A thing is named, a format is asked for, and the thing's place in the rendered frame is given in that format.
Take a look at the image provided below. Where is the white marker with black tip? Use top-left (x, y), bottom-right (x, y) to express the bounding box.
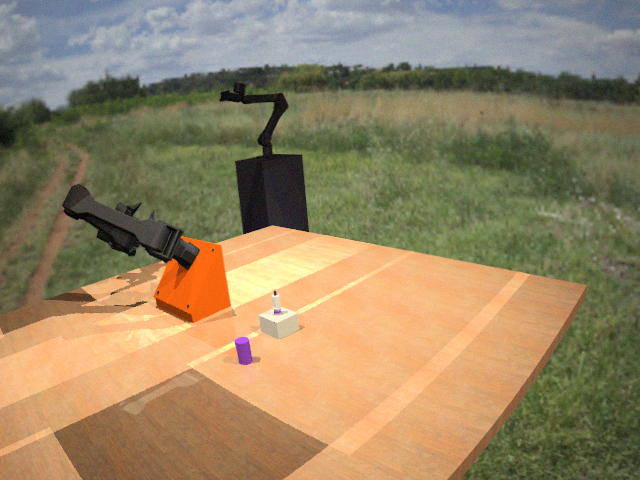
top-left (272, 289), bottom-right (282, 316)

